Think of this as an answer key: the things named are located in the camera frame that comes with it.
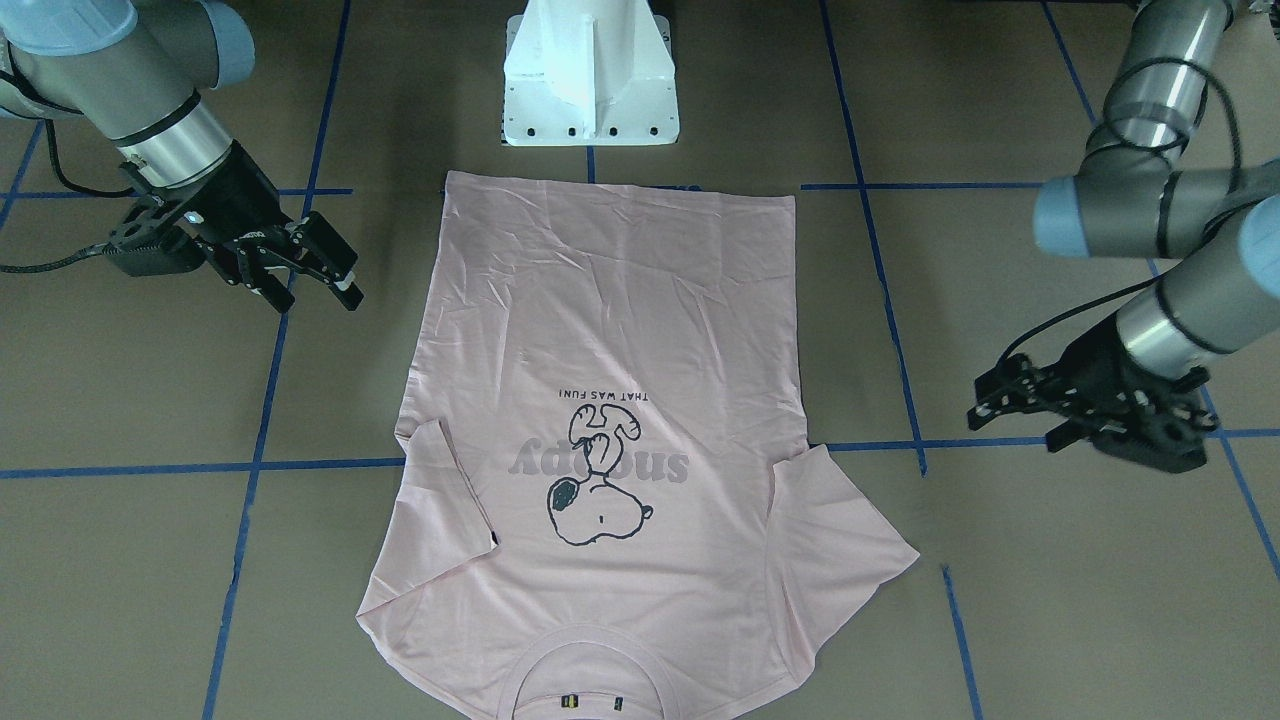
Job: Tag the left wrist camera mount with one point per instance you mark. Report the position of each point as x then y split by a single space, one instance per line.
1160 424

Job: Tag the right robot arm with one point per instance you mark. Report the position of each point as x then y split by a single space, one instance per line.
136 71

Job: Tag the white pillar with base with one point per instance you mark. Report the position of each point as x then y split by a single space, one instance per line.
589 73

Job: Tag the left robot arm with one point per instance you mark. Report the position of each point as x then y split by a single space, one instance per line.
1162 178

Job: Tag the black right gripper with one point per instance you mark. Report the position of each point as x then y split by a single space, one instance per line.
243 197

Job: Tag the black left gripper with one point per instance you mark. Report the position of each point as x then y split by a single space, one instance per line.
1095 367

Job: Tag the pink Snoopy t-shirt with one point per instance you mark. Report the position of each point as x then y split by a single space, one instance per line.
609 506

